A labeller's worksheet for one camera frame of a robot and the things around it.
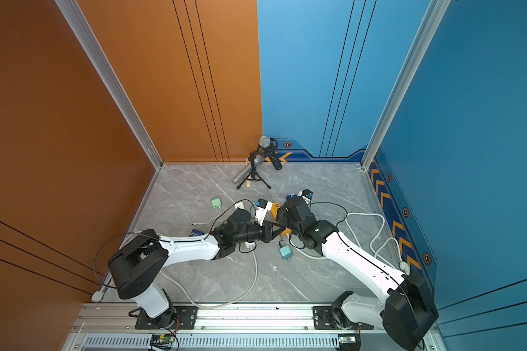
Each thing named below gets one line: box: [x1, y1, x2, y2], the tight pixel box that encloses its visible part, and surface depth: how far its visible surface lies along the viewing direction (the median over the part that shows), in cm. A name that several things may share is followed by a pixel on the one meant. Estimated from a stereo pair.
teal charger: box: [279, 244, 293, 262], surface depth 87 cm
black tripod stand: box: [236, 152, 272, 191], surface depth 108 cm
